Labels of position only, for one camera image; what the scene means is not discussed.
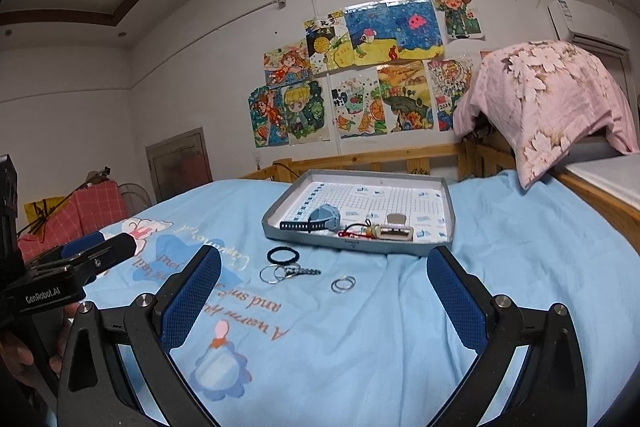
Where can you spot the white mattress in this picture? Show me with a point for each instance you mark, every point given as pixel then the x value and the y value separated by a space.
pixel 610 179

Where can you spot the wooden side bed frame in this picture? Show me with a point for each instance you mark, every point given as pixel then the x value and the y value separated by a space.
pixel 595 202

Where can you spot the group of colourful wall drawings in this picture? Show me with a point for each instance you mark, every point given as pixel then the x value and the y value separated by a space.
pixel 360 82

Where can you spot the linked thin silver rings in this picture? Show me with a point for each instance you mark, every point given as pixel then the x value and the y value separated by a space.
pixel 334 284

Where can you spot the wooden bed rail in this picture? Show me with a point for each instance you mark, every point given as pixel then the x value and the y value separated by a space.
pixel 350 159

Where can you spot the person's left hand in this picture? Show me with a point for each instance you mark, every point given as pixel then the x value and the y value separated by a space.
pixel 20 354

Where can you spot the grey hair claw clip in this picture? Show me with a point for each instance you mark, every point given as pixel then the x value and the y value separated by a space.
pixel 395 232

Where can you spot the light blue printed blanket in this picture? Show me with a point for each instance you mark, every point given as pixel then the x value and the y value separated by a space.
pixel 350 347

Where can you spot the red plaid cloth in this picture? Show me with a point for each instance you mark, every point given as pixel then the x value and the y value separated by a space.
pixel 95 212

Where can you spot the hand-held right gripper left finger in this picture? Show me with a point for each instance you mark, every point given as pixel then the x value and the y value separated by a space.
pixel 192 302

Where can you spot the pink floral quilt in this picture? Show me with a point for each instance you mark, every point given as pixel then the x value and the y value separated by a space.
pixel 545 102

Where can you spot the brown wooden door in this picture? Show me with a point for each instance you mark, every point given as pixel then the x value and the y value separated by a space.
pixel 180 167

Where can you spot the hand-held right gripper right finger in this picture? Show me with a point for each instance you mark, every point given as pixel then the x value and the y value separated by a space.
pixel 457 302

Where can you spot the white wall air conditioner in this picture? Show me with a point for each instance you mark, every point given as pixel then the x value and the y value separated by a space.
pixel 585 22

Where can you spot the yellow charm pendant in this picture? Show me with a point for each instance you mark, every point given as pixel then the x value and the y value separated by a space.
pixel 371 230

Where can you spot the blue wrist watch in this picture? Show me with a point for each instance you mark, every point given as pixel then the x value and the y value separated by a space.
pixel 325 214

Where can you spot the grey shallow tray box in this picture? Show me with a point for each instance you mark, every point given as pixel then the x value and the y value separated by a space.
pixel 400 202

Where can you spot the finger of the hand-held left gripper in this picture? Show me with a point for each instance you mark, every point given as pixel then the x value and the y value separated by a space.
pixel 107 257
pixel 85 246

